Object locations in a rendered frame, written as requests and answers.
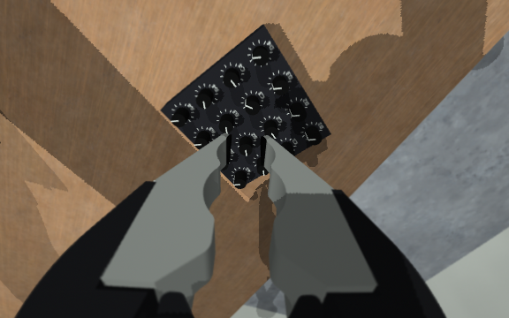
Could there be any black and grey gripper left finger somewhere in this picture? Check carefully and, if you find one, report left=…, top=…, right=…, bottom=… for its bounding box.
left=14, top=133, right=232, bottom=318

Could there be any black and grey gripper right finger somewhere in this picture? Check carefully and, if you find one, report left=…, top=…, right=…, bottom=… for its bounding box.
left=261, top=135, right=446, bottom=318

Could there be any black knob box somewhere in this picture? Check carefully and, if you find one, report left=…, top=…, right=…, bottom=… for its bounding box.
left=161, top=24, right=330, bottom=189

